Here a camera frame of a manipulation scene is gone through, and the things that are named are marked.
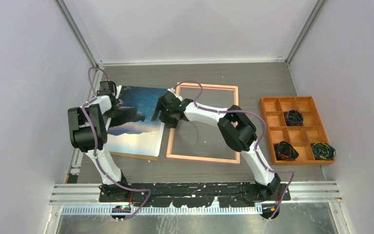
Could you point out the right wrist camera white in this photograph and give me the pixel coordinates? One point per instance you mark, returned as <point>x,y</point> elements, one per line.
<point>171,90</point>

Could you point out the orange compartment tray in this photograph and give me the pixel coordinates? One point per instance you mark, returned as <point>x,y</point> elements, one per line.
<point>301,138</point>

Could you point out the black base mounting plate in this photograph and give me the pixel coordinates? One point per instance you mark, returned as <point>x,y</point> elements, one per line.
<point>199,195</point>

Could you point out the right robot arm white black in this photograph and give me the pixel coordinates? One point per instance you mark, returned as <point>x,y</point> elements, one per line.
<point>237,130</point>

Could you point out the brown backing board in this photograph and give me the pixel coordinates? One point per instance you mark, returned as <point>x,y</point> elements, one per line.
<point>135,155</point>

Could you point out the blue yellow rolled item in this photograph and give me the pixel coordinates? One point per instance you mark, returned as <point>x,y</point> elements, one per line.
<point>323,151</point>

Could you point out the aluminium front rail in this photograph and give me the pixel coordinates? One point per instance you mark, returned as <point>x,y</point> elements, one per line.
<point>299,191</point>

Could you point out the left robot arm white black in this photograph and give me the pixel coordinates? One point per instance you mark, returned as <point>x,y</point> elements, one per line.
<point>88,126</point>

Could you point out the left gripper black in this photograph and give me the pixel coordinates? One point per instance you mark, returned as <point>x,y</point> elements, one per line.
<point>111,114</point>

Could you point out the dark red-striped rolled item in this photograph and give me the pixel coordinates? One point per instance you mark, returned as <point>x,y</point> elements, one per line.
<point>285,151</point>

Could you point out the pink wooden picture frame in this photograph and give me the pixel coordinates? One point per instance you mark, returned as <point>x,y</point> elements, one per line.
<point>169,154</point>

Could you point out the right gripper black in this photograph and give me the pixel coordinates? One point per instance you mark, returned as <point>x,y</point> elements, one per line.
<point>169,124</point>

